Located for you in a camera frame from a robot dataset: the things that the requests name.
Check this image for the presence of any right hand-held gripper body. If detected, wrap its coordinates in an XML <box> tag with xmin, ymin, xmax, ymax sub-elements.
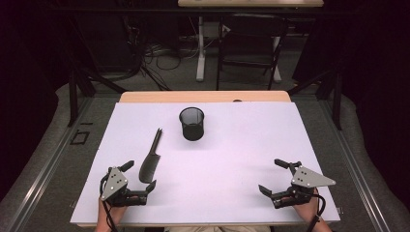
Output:
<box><xmin>272</xmin><ymin>161</ymin><xmax>337</xmax><ymax>210</ymax></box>

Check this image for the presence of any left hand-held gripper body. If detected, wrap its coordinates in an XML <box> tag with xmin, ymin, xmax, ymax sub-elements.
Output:
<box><xmin>100</xmin><ymin>165</ymin><xmax>149</xmax><ymax>207</ymax></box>

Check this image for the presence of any dark brown comb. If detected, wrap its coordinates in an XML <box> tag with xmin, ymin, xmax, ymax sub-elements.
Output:
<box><xmin>138</xmin><ymin>128</ymin><xmax>163</xmax><ymax>185</ymax></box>

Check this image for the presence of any black mesh pen cup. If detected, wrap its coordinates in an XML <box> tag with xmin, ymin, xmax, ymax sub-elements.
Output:
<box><xmin>178</xmin><ymin>106</ymin><xmax>206</xmax><ymax>142</ymax></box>

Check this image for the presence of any person's left hand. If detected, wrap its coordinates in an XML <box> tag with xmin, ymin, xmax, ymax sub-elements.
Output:
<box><xmin>98</xmin><ymin>198</ymin><xmax>129</xmax><ymax>225</ymax></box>

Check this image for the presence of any person's right hand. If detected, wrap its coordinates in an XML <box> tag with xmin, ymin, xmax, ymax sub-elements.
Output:
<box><xmin>291</xmin><ymin>189</ymin><xmax>320</xmax><ymax>223</ymax></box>

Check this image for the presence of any white table cover sheet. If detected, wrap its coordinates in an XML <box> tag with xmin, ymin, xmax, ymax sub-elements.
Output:
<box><xmin>70</xmin><ymin>101</ymin><xmax>341</xmax><ymax>225</ymax></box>

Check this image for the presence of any black tape square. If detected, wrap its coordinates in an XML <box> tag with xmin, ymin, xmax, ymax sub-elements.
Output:
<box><xmin>70</xmin><ymin>130</ymin><xmax>91</xmax><ymax>146</ymax></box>

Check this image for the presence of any black metal stand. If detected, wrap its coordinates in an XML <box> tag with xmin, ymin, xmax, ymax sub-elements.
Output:
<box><xmin>66</xmin><ymin>13</ymin><xmax>127</xmax><ymax>129</ymax></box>
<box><xmin>288</xmin><ymin>64</ymin><xmax>343</xmax><ymax>131</ymax></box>

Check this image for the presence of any black folding chair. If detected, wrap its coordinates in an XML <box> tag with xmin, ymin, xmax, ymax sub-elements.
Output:
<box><xmin>216</xmin><ymin>13</ymin><xmax>289</xmax><ymax>91</ymax></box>

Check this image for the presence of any beige desk with white legs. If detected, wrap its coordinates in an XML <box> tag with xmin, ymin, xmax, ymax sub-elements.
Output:
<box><xmin>177</xmin><ymin>0</ymin><xmax>324</xmax><ymax>83</ymax></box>

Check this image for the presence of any left hand-held gripper cable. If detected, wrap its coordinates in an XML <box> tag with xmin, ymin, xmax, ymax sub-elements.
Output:
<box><xmin>100</xmin><ymin>175</ymin><xmax>119</xmax><ymax>232</ymax></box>

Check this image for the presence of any hand-held gripper cable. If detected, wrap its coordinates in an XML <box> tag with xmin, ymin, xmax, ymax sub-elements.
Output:
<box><xmin>306</xmin><ymin>192</ymin><xmax>327</xmax><ymax>232</ymax></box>
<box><xmin>100</xmin><ymin>175</ymin><xmax>119</xmax><ymax>232</ymax></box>

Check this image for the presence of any right hand-held gripper cable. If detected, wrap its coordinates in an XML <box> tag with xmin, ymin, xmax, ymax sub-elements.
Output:
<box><xmin>306</xmin><ymin>192</ymin><xmax>327</xmax><ymax>232</ymax></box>

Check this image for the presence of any black floor cable bundle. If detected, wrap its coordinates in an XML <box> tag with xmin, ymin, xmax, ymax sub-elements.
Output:
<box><xmin>129</xmin><ymin>15</ymin><xmax>182</xmax><ymax>91</ymax></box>

